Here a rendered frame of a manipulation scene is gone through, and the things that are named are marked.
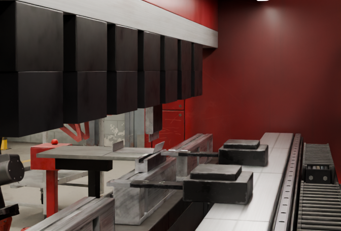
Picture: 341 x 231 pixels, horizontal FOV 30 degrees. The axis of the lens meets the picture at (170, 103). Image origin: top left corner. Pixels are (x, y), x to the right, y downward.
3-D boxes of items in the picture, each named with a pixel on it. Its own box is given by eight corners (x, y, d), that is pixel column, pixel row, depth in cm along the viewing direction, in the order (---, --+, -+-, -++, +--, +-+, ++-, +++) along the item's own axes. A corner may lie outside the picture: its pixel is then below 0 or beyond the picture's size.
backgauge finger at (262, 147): (167, 156, 166) (167, 136, 166) (268, 159, 160) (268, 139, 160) (156, 162, 154) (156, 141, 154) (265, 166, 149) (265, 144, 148)
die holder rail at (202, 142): (197, 158, 240) (197, 133, 240) (212, 159, 239) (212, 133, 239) (168, 180, 192) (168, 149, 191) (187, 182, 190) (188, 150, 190)
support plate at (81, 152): (63, 149, 176) (63, 145, 176) (156, 152, 170) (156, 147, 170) (36, 157, 158) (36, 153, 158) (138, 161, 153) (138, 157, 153)
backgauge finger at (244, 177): (118, 185, 124) (118, 160, 123) (253, 191, 118) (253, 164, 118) (98, 197, 112) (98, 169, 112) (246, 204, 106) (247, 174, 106)
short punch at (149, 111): (155, 137, 166) (155, 101, 166) (162, 138, 166) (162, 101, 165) (145, 141, 156) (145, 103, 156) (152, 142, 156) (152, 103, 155)
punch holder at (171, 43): (146, 100, 171) (146, 38, 170) (177, 100, 169) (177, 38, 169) (131, 103, 157) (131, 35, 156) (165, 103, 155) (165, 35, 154)
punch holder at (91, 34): (61, 116, 113) (61, 22, 112) (107, 117, 111) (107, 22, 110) (24, 123, 98) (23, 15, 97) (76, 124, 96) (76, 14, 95)
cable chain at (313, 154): (303, 158, 151) (303, 141, 151) (328, 159, 150) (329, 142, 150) (301, 186, 115) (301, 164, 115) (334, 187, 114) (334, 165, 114)
